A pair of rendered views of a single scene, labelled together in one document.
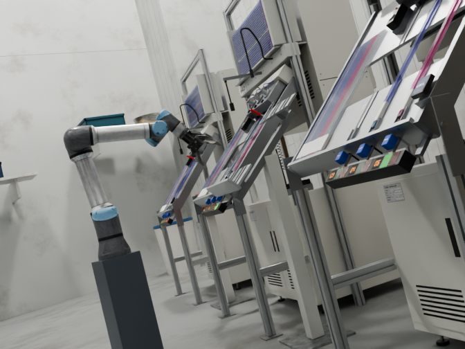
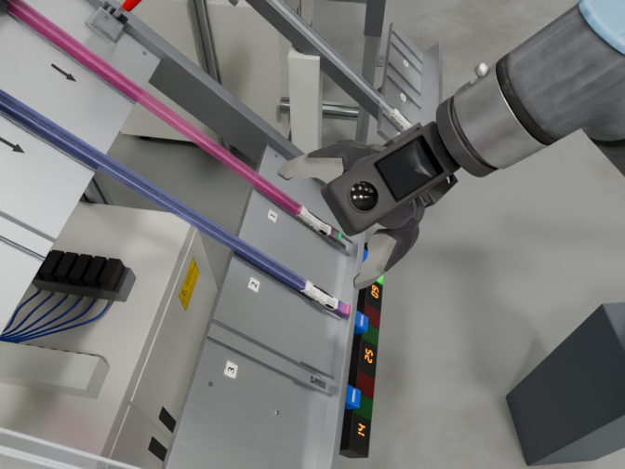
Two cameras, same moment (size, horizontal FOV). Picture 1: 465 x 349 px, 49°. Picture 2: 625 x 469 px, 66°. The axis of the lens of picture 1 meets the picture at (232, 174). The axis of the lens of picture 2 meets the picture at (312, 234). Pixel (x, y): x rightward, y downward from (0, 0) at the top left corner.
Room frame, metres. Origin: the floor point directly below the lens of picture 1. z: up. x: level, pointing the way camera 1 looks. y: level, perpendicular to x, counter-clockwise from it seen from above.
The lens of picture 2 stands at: (2.95, 0.21, 1.34)
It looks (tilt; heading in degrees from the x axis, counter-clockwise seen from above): 54 degrees down; 208
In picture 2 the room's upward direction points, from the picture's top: straight up
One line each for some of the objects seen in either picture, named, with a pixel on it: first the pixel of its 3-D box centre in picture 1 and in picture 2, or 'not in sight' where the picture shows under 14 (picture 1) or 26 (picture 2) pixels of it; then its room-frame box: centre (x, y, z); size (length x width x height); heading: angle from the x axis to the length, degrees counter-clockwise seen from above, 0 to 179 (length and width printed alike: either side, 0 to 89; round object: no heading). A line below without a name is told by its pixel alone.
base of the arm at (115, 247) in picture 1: (112, 246); not in sight; (2.36, 0.62, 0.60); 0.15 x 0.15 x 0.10
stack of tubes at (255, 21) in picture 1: (260, 40); not in sight; (2.89, -0.35, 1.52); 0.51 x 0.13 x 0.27; 19
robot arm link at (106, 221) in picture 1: (106, 221); not in sight; (2.36, 0.62, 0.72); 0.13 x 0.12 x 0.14; 16
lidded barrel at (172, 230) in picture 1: (178, 246); not in sight; (6.47, 0.89, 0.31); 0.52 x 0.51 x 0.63; 32
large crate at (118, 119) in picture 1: (102, 127); not in sight; (6.57, 1.50, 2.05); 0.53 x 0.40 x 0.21; 122
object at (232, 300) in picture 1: (217, 247); not in sight; (3.52, 0.23, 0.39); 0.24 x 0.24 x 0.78; 19
